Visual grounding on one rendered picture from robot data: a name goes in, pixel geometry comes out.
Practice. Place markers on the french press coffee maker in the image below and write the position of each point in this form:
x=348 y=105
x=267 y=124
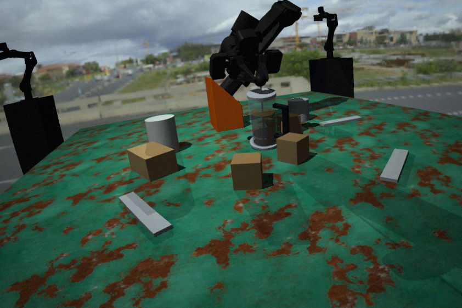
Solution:
x=263 y=117

